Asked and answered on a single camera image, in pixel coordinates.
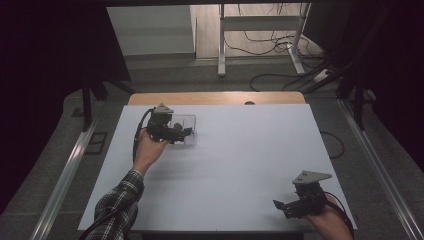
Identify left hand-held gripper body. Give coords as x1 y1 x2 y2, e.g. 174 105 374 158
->
145 102 183 144

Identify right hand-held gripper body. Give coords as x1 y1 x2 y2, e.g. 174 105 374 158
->
291 170 333 220

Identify clear plastic box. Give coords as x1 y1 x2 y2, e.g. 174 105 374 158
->
167 114 198 147

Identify person's left hand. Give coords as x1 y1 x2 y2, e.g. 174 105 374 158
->
132 127 170 177

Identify person's right hand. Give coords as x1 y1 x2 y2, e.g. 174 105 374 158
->
303 194 354 240

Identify wooden table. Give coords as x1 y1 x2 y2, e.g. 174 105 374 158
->
128 91 307 107

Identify white table cover board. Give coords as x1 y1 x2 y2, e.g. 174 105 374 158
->
77 103 358 233

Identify black floor plate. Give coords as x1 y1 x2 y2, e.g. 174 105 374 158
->
84 131 109 156

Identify black metal stand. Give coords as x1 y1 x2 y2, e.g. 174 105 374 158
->
80 74 136 133
301 6 394 132

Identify white cabinet panel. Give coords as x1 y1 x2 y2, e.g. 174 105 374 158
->
106 4 196 57

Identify white power strip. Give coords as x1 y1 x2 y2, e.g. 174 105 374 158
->
312 68 331 84

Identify black curtain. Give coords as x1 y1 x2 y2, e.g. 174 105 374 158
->
302 0 424 174
0 0 132 214

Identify left hand-held gripper black cable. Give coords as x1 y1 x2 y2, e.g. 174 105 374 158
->
78 107 157 240

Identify hand-held gripper black cable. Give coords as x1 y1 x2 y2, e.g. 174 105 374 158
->
323 191 356 238
78 107 157 240

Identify right hand-held gripper black cable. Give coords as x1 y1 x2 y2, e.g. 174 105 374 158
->
323 191 356 238

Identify looped black floor cable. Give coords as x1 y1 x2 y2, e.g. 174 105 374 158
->
319 130 346 160

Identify aluminium floor rail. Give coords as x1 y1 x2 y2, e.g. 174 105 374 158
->
337 98 424 240
29 119 101 240

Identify long black floor cable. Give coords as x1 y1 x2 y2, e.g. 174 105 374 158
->
249 68 323 93

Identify tangled black floor cables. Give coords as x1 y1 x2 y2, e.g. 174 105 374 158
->
222 3 326 63

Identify white metal desk frame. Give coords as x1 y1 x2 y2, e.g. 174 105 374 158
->
217 2 313 79

